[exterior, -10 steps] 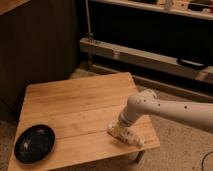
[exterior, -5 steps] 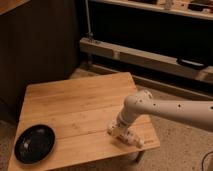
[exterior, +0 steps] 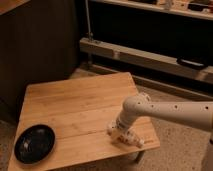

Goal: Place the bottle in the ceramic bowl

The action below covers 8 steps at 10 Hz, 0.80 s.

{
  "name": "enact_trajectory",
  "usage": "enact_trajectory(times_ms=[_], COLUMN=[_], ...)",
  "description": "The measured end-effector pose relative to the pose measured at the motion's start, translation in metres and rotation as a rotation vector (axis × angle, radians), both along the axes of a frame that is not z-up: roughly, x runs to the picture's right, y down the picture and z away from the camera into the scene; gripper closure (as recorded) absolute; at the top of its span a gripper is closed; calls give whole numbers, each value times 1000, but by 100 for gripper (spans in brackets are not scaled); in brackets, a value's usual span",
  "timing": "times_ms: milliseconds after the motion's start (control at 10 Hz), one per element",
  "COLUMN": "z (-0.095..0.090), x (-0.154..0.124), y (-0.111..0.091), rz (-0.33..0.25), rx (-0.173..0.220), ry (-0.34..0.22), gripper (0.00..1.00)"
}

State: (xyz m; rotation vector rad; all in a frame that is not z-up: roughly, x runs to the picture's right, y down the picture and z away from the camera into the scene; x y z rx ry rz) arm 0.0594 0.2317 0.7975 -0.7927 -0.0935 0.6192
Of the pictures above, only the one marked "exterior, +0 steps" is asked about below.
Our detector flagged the wooden low table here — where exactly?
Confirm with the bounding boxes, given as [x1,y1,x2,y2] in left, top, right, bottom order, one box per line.
[7,72,161,171]

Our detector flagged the wooden shelf board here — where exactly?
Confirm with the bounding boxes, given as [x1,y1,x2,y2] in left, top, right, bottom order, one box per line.
[91,0,213,21]

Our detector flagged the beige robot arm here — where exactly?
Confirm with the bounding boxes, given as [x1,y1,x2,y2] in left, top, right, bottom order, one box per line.
[115,93,213,134]

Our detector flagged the black handle object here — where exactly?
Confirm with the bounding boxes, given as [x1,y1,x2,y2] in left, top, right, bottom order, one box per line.
[176,58,209,70]

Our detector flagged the metal vertical pole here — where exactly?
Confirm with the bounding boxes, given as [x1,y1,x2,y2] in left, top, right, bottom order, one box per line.
[85,0,93,41]

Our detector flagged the black ceramic bowl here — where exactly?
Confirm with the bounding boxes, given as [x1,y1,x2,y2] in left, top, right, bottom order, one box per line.
[14,124,55,164]

